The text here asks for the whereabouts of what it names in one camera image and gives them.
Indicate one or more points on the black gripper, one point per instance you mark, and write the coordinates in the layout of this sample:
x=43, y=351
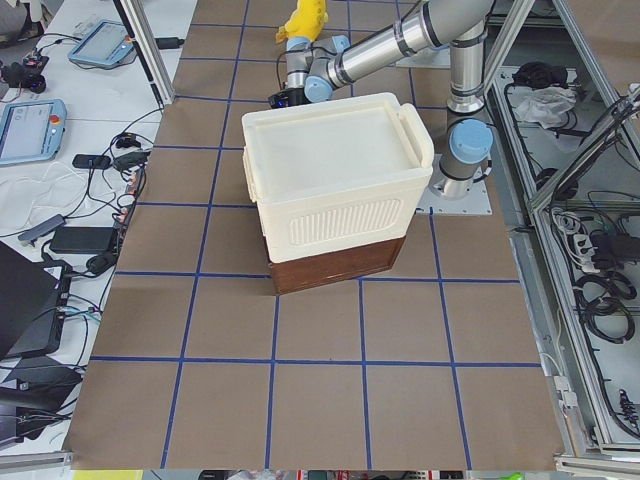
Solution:
x=296, y=94

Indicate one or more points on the dark brown wooden drawer cabinet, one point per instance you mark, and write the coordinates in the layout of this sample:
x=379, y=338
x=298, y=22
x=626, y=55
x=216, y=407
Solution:
x=328, y=268

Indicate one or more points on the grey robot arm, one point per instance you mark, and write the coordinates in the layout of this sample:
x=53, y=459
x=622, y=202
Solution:
x=321, y=67

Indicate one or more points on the yellow plush dinosaur toy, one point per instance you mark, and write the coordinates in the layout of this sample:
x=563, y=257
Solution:
x=307, y=20

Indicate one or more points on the cream plastic storage box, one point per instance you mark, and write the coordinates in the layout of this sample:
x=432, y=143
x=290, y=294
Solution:
x=335, y=175

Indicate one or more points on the blue teach pendant far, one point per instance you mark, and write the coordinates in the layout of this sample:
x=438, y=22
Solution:
x=106, y=46

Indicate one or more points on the blue teach pendant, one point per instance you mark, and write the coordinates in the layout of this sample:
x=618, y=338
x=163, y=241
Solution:
x=106, y=46
x=32, y=131

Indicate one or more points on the black cloth bundle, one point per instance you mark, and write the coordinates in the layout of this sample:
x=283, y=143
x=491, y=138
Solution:
x=540, y=75

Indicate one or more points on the black power adapter brick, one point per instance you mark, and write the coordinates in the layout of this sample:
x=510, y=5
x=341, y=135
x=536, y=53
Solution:
x=82, y=240

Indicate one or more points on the white crumpled cloth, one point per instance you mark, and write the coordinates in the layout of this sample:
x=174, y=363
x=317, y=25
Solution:
x=548, y=107

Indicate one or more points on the blue teach pendant near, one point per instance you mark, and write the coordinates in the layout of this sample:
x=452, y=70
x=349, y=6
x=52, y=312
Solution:
x=32, y=131

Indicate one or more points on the grey usb hub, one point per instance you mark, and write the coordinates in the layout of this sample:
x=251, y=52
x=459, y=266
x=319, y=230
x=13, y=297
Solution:
x=42, y=229

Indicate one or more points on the black laptop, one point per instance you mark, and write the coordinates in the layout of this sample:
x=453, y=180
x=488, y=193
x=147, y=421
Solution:
x=32, y=297

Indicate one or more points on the white power strip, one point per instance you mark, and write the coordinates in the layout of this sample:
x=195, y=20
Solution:
x=584, y=252

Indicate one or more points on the aluminium frame post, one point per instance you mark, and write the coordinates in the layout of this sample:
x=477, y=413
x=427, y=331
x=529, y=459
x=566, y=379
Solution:
x=133, y=17

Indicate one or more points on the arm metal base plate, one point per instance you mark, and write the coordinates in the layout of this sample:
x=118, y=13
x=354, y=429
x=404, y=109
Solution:
x=445, y=196

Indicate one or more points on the aluminium side rail frame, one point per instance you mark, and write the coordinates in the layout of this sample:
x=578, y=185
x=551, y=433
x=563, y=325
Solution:
x=581, y=177

